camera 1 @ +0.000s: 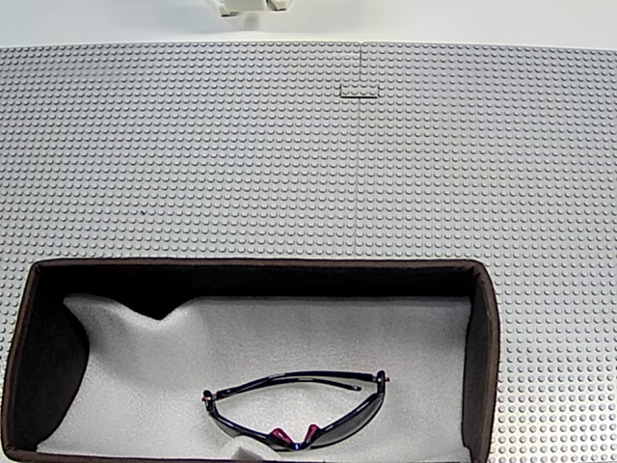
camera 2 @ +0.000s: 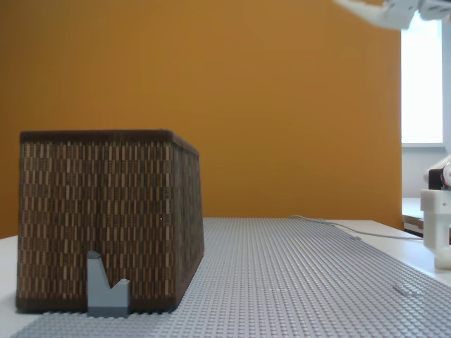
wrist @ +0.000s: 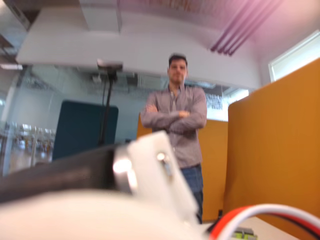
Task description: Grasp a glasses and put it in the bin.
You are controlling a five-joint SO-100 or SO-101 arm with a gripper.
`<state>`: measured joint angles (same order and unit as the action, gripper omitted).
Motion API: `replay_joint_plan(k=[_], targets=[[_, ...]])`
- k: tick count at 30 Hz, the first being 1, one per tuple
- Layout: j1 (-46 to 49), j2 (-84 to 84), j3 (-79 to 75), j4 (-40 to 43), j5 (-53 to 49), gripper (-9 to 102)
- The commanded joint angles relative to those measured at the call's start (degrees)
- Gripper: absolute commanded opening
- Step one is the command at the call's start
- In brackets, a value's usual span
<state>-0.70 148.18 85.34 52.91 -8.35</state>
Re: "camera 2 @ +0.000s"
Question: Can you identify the small transparent glasses piece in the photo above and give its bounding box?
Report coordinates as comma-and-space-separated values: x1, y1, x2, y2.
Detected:
392, 283, 422, 297

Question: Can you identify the brown woven bin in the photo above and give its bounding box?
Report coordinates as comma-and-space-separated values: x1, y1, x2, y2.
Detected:
15, 129, 206, 315

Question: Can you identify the window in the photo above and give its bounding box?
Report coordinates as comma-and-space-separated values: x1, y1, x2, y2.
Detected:
400, 16, 445, 145

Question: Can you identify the large orange partition panel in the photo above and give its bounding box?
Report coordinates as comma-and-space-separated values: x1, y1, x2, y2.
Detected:
0, 0, 403, 241

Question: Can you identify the grey studded baseplate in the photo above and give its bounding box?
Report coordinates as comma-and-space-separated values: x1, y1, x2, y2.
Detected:
6, 216, 451, 338

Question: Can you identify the grey brick stand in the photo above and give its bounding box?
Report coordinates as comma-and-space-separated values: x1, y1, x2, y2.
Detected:
86, 249, 131, 318

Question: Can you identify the white cable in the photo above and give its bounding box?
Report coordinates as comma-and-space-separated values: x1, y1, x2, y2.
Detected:
290, 214, 424, 241

